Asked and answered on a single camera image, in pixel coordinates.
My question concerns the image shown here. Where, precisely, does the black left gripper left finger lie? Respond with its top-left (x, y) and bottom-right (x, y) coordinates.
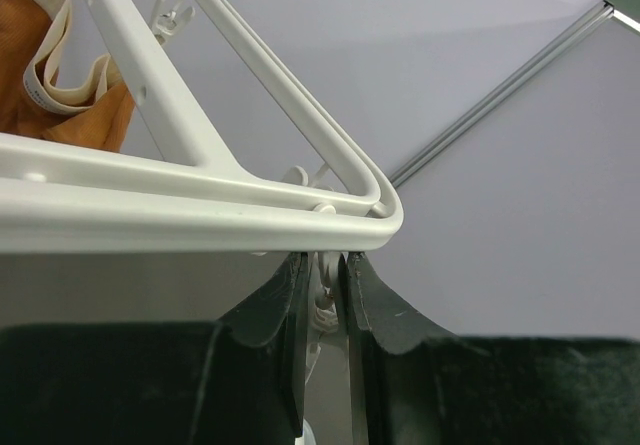
top-left (1, 253), bottom-right (310, 444)

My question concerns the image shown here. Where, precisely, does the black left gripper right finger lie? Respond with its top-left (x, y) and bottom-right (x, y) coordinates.
top-left (344, 253), bottom-right (639, 444)

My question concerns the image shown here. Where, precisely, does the white hanger clip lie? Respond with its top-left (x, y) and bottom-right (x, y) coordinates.
top-left (306, 251), bottom-right (349, 373)

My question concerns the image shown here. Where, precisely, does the white clip sock hanger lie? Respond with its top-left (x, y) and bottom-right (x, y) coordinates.
top-left (1, 0), bottom-right (403, 253)

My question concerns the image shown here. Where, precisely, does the orange sock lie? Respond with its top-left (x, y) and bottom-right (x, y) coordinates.
top-left (1, 0), bottom-right (135, 153)

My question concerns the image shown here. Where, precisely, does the aluminium frame profile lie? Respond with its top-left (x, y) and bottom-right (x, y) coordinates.
top-left (390, 1), bottom-right (615, 189)

